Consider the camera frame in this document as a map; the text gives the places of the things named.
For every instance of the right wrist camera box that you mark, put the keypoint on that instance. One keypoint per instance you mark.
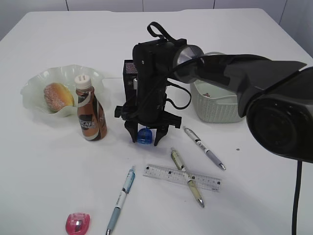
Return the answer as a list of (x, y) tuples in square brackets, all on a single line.
[(135, 83)]

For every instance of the grey-green plastic woven basket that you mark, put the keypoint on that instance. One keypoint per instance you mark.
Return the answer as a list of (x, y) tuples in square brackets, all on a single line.
[(220, 107)]

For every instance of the beige retractable pen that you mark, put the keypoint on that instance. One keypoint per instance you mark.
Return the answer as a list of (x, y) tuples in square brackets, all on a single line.
[(191, 184)]

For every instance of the pale green wavy glass plate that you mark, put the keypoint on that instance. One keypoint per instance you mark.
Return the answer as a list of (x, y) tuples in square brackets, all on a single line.
[(33, 91)]

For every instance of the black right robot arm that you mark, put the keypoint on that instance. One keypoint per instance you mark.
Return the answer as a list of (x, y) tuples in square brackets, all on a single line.
[(275, 97)]

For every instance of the sugar-dusted bread roll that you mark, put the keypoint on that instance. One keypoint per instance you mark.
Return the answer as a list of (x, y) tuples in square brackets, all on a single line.
[(57, 96)]

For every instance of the light blue retractable pen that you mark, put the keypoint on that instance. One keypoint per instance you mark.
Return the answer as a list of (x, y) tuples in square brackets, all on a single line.
[(121, 200)]

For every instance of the clear plastic ruler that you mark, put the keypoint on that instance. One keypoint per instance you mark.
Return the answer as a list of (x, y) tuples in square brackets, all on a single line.
[(176, 176)]

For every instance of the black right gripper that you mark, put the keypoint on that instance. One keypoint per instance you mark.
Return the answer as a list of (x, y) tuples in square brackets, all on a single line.
[(154, 62)]

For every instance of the black mesh pen holder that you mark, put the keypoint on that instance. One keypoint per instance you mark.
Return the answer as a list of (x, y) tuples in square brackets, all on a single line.
[(129, 75)]

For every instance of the blue pencil sharpener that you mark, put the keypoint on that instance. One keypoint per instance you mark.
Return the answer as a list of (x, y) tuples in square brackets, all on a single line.
[(144, 136)]

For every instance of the brown Nescafe coffee bottle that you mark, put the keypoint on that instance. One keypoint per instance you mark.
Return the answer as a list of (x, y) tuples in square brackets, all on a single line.
[(90, 112)]

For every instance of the pink pencil sharpener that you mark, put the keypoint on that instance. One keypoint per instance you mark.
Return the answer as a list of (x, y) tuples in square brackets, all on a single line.
[(77, 223)]

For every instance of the white grey grip pen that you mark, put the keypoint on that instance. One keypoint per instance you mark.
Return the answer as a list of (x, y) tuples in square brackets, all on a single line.
[(190, 133)]

